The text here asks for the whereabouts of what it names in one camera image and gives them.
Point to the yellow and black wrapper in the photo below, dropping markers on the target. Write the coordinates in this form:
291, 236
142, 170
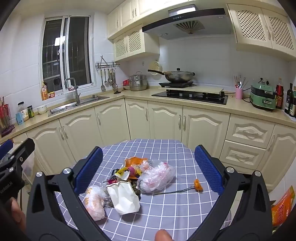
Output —
122, 173

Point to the orange label bottle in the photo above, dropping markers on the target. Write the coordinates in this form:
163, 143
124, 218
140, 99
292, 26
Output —
44, 90

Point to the black and steel range hood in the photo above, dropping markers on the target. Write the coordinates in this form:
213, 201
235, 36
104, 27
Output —
185, 27

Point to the steel wok with lid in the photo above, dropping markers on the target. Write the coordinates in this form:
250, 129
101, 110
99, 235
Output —
180, 76

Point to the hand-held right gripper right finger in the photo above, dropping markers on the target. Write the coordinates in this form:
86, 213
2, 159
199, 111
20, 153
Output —
208, 171

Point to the steel kitchen faucet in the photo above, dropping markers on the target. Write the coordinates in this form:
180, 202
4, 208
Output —
77, 95

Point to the grey checked tablecloth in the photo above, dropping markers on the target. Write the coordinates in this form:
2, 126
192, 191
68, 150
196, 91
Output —
161, 208

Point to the steel kitchen sink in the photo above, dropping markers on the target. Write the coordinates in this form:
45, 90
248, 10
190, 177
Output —
69, 107

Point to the steel spatula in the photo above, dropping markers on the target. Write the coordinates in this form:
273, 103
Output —
103, 88

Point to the red knife rack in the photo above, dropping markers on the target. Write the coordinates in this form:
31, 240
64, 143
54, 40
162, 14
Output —
4, 115

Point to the small blue carton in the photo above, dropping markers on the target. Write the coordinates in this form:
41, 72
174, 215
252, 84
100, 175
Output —
19, 118

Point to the green glass bottle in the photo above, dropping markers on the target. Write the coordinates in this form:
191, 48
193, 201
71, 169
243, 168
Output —
294, 104

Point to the small lattice wall cabinet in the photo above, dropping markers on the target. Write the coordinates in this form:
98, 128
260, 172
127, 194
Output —
136, 44

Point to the black glass gas hob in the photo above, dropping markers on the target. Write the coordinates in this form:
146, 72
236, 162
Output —
192, 96

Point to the small clear plastic bag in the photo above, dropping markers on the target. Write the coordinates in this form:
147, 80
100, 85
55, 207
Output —
146, 165

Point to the black wall utensil rack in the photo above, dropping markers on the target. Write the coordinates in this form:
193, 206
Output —
107, 64

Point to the steel slotted spoon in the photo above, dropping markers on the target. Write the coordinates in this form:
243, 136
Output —
114, 85

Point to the person's right hand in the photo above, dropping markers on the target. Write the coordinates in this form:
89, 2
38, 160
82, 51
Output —
163, 236

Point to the small dark jar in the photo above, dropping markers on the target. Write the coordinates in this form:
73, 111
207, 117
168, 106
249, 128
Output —
30, 111

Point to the large lattice wall cabinet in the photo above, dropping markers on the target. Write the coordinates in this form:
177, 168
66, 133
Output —
259, 27

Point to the black induction cooker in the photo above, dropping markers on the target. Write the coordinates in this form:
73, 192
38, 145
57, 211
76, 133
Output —
175, 84

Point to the steel ladle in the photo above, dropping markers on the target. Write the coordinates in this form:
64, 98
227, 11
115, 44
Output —
106, 81

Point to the white bowl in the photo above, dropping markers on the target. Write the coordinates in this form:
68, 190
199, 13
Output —
42, 109

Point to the person's left hand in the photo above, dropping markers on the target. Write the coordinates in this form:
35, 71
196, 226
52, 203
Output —
17, 213

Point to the cream cabinet drawer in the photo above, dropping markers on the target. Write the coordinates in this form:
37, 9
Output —
249, 132
241, 156

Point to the white paper bag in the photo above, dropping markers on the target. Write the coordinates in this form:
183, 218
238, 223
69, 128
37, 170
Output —
124, 199

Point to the orange plastic bag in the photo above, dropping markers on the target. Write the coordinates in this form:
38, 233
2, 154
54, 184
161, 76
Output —
283, 208

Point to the steel steamer pot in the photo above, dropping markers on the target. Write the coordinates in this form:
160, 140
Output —
138, 83

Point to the cream base cabinet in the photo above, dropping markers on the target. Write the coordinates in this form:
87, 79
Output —
161, 120

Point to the orange snack wrapper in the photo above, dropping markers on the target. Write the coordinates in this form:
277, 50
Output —
133, 161

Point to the green electric cooker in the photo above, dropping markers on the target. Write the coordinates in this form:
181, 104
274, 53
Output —
263, 99

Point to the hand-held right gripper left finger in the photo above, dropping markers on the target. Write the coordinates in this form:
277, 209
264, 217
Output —
89, 172

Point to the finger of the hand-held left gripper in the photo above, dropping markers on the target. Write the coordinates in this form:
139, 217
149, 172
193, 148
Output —
25, 148
5, 148

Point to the glass jar with black lid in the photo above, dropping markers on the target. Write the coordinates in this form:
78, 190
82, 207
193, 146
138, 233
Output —
23, 111

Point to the clear bag with orange print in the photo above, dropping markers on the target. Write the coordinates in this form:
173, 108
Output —
94, 204

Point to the trash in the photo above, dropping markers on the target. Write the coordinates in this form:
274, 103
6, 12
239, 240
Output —
155, 178

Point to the pink utensil holder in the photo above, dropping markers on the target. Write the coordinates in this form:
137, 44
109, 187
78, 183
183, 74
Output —
239, 93

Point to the dark glass bottle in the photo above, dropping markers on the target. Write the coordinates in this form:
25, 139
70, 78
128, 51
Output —
288, 99

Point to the cream wall cabinet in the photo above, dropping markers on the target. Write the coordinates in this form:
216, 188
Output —
129, 14

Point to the red container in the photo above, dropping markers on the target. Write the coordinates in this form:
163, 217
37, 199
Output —
126, 82

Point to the sliding window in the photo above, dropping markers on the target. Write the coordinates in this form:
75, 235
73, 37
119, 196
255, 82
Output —
78, 51

